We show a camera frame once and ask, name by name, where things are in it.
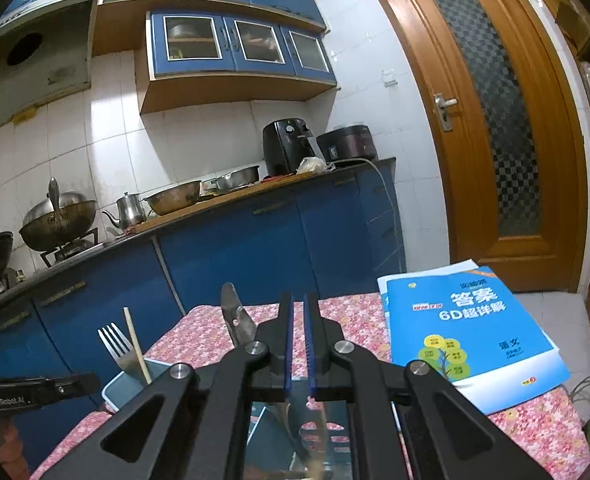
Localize light blue utensil box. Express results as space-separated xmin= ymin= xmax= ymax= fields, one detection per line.
xmin=101 ymin=359 xmax=356 ymax=480

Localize glass-front wall cabinet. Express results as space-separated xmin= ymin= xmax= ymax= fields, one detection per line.
xmin=140 ymin=10 xmax=337 ymax=115

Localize metal door handle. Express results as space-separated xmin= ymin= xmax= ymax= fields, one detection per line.
xmin=434 ymin=92 xmax=459 ymax=132

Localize steel colander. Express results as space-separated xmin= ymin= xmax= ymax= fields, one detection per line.
xmin=142 ymin=180 xmax=203 ymax=216

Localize small white plastic bag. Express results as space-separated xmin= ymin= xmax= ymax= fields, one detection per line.
xmin=296 ymin=156 xmax=328 ymax=176

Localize pink floral tablecloth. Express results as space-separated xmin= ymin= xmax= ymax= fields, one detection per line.
xmin=30 ymin=294 xmax=590 ymax=480

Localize blue base cabinets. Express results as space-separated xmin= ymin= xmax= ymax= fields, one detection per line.
xmin=0 ymin=157 xmax=407 ymax=471

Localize gas stove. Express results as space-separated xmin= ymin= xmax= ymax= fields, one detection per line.
xmin=40 ymin=227 xmax=106 ymax=267

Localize range hood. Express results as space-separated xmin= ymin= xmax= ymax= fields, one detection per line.
xmin=0 ymin=0 xmax=100 ymax=141

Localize steel fork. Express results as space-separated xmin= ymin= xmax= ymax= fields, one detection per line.
xmin=97 ymin=322 xmax=148 ymax=386

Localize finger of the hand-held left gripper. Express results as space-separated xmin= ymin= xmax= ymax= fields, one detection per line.
xmin=50 ymin=372 xmax=100 ymax=395

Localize dark rice cooker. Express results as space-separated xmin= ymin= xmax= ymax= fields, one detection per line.
xmin=316 ymin=125 xmax=379 ymax=163

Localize steel ladle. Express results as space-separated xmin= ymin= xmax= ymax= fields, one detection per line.
xmin=47 ymin=177 xmax=62 ymax=216

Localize wooden chopstick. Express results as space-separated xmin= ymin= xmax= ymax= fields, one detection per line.
xmin=123 ymin=307 xmax=152 ymax=386

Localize steel basin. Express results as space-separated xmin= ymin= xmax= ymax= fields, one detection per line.
xmin=210 ymin=165 xmax=261 ymax=192

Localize wooden door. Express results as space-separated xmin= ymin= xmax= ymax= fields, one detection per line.
xmin=367 ymin=0 xmax=588 ymax=293

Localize steel wok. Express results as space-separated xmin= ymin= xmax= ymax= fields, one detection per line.
xmin=19 ymin=199 xmax=98 ymax=252

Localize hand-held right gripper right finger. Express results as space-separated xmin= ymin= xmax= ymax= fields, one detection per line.
xmin=303 ymin=291 xmax=556 ymax=480

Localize steel kettle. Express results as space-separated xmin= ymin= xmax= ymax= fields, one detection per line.
xmin=101 ymin=192 xmax=148 ymax=231

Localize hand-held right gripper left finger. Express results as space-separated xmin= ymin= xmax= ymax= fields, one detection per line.
xmin=40 ymin=292 xmax=296 ymax=480

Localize black air fryer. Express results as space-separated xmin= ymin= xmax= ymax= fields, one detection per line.
xmin=262 ymin=118 xmax=321 ymax=177

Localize white power cable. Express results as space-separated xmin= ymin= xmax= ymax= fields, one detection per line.
xmin=332 ymin=157 xmax=407 ymax=271

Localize blue workbook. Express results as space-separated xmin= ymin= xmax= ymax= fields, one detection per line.
xmin=377 ymin=259 xmax=572 ymax=415

